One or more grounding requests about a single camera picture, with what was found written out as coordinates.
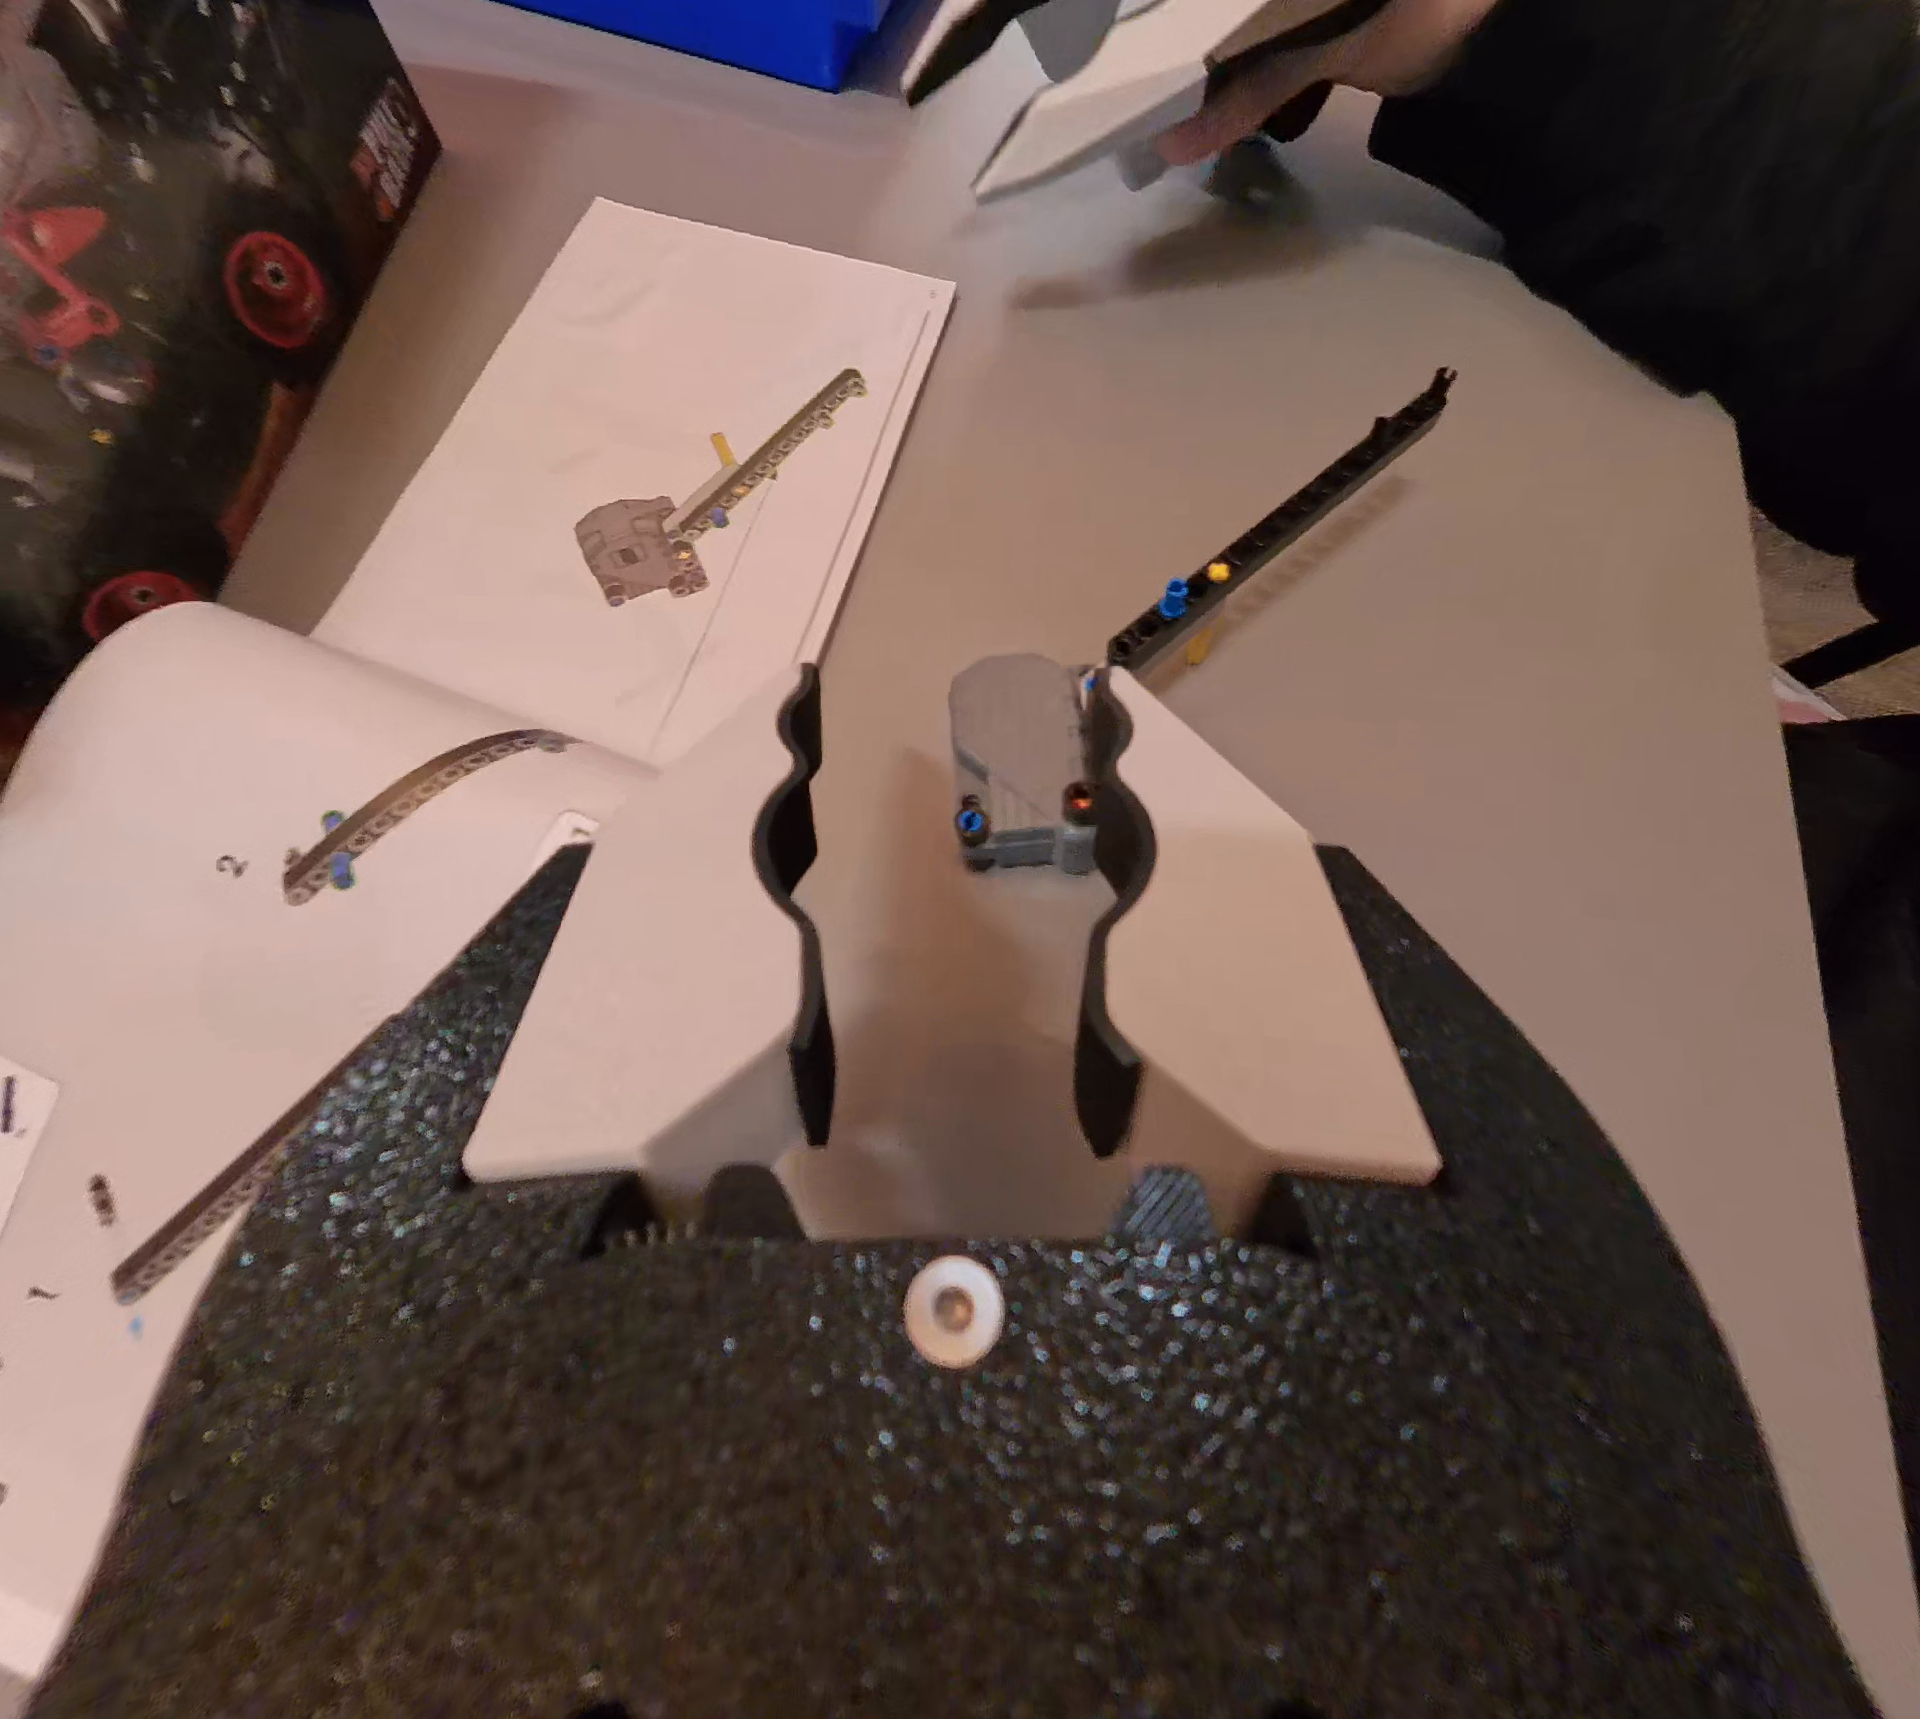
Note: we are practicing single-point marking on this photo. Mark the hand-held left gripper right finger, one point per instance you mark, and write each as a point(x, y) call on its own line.
point(1260, 1000)

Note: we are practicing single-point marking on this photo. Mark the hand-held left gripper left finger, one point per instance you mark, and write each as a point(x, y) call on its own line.
point(645, 970)

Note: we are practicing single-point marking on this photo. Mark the black toy beam assembly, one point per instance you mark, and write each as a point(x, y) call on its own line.
point(1020, 744)

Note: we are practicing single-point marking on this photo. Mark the person's right forearm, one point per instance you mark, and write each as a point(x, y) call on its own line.
point(1651, 98)

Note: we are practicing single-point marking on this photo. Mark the grey desk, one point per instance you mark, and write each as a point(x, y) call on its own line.
point(1500, 774)

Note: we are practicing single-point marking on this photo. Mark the white instruction booklet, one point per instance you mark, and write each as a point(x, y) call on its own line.
point(601, 398)

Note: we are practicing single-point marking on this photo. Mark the black toy set box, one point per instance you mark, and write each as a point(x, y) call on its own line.
point(165, 174)

